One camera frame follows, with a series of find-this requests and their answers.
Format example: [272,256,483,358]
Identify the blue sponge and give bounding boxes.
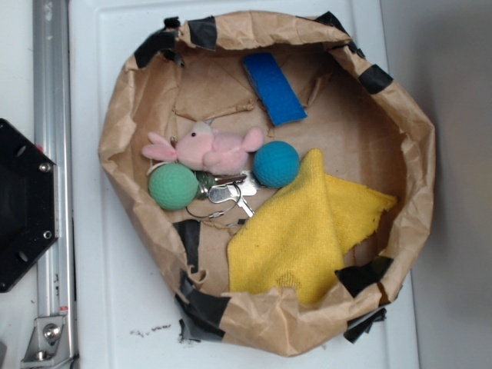
[243,52,308,127]

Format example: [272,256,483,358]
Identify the brown paper bag bin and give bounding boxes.
[98,11,435,357]

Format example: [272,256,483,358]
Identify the blue golf ball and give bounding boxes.
[253,141,300,188]

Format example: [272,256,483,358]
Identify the pink plush bunny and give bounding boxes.
[141,121,264,175]

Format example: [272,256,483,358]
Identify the green golf ball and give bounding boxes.
[148,163,199,211]

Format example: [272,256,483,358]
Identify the yellow cloth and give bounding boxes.
[228,149,397,304]

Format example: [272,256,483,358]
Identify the silver keys on ring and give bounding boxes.
[185,171,264,219]

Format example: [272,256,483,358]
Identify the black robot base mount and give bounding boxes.
[1,119,58,293]

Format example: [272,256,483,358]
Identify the aluminium extrusion rail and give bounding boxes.
[21,0,76,369]

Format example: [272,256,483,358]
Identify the metal corner bracket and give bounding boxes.
[20,316,69,368]

